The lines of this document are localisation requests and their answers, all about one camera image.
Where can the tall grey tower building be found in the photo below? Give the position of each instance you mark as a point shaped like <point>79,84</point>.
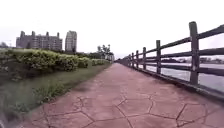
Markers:
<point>71,41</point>

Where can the dark wooden rail fence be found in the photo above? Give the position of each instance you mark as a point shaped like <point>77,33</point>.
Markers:
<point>193,53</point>

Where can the grass strip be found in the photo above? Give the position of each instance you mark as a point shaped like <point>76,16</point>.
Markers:
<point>40,88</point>

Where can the group of trees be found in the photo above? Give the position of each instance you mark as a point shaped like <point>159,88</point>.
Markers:
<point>105,50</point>

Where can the wide grey building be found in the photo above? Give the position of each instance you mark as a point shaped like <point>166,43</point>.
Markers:
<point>39,41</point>

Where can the water surface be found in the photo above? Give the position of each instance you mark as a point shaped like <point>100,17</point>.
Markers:
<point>208,79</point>

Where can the row of green bushes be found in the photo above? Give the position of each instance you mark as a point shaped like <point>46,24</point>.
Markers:
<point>43,60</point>

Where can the red stone-pattern path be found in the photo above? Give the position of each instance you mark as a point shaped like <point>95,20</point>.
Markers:
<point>133,100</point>

